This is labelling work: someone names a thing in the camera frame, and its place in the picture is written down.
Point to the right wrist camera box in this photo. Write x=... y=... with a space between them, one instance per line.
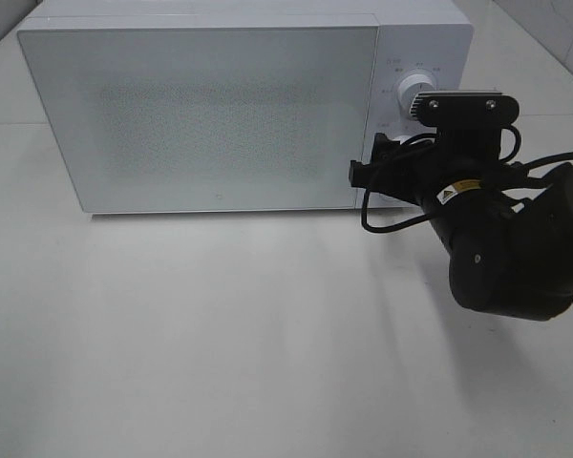
x=464 y=110

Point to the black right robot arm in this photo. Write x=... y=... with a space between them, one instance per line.
x=507 y=226

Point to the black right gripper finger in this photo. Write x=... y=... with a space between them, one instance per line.
x=382 y=148
x=359 y=175

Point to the upper white power knob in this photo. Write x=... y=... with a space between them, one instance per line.
x=410 y=86

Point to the round white door button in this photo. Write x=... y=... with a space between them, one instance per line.
x=386 y=202

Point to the white microwave oven body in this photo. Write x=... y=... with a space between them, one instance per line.
x=434 y=36

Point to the white timer knob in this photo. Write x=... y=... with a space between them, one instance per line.
x=403 y=139

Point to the white microwave door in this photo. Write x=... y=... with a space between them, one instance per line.
x=163 y=121

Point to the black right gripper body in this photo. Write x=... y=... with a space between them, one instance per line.
x=440 y=175

